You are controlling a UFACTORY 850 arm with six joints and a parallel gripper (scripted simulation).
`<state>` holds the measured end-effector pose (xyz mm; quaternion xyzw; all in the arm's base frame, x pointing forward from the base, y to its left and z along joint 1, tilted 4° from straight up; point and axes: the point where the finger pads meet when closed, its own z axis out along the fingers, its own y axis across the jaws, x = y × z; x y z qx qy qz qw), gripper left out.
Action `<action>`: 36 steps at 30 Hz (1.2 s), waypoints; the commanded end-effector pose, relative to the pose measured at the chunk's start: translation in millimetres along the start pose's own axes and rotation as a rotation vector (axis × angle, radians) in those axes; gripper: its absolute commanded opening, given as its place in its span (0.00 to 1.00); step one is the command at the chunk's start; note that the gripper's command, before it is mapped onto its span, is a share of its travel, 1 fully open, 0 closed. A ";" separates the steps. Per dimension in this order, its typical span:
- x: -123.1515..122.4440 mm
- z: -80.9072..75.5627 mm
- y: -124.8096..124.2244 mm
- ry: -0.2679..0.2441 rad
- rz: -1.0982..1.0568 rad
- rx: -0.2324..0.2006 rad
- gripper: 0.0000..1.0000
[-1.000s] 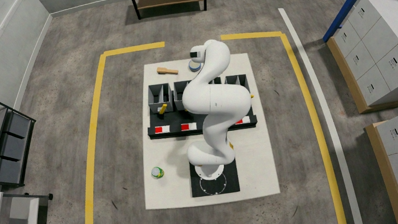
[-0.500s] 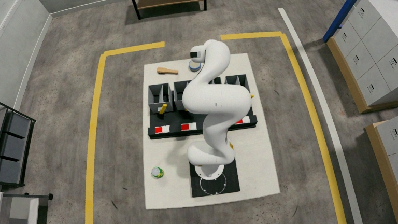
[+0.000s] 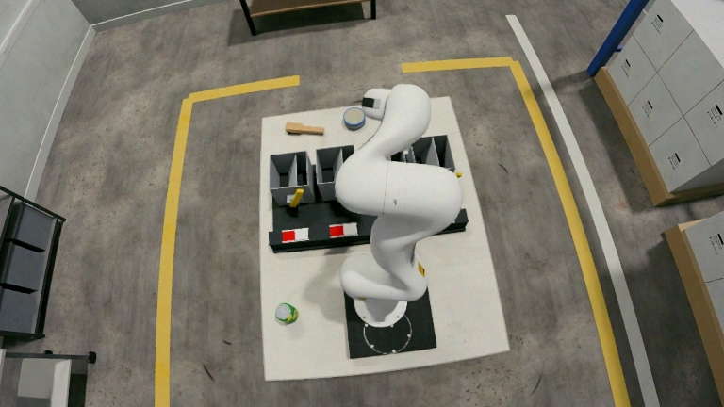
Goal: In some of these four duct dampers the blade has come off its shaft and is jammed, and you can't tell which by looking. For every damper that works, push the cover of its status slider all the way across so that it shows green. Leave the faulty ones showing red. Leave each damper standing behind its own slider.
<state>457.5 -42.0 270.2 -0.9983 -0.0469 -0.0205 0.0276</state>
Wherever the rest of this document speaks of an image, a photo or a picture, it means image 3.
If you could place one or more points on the small round tin with blue rim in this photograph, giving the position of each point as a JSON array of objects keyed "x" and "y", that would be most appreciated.
[{"x": 354, "y": 118}]

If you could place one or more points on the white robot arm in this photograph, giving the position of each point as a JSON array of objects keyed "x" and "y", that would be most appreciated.
[{"x": 425, "y": 200}]

